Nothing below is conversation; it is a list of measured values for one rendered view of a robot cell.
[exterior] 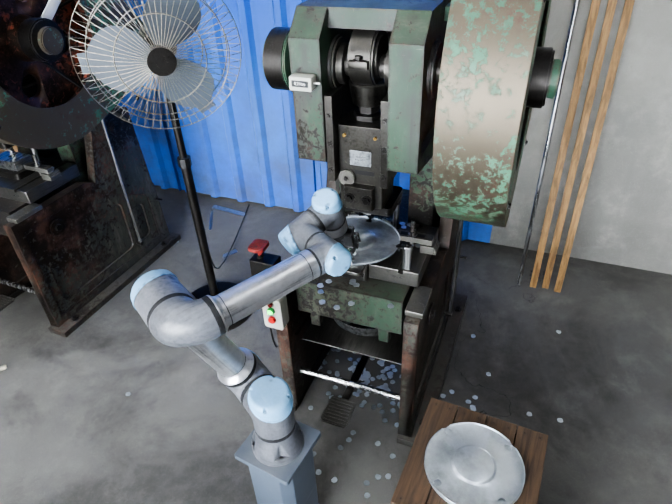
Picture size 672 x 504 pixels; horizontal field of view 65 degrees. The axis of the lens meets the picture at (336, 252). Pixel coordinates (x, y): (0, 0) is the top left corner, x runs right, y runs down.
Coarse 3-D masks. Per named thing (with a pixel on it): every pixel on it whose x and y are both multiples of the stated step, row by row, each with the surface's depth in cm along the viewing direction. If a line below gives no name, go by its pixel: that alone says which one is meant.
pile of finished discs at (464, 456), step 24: (456, 432) 165; (480, 432) 165; (432, 456) 159; (456, 456) 158; (480, 456) 158; (504, 456) 158; (432, 480) 153; (456, 480) 153; (480, 480) 152; (504, 480) 152
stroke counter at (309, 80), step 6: (294, 78) 150; (300, 78) 149; (306, 78) 149; (312, 78) 149; (300, 84) 150; (306, 84) 149; (312, 84) 150; (318, 84) 150; (300, 90) 151; (306, 90) 151; (312, 90) 151
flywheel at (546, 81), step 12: (540, 48) 137; (552, 48) 137; (540, 60) 135; (552, 60) 135; (540, 72) 135; (552, 72) 136; (540, 84) 136; (552, 84) 137; (528, 96) 139; (540, 96) 138; (552, 96) 140
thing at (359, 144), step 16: (352, 112) 170; (352, 128) 162; (368, 128) 160; (352, 144) 165; (368, 144) 163; (352, 160) 168; (368, 160) 166; (352, 176) 170; (368, 176) 169; (352, 192) 171; (368, 192) 169; (384, 192) 173; (352, 208) 175; (368, 208) 172
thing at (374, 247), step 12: (348, 216) 191; (360, 216) 191; (360, 228) 185; (372, 228) 185; (384, 228) 185; (372, 240) 178; (384, 240) 179; (396, 240) 179; (360, 252) 174; (372, 252) 174; (384, 252) 173; (360, 264) 168
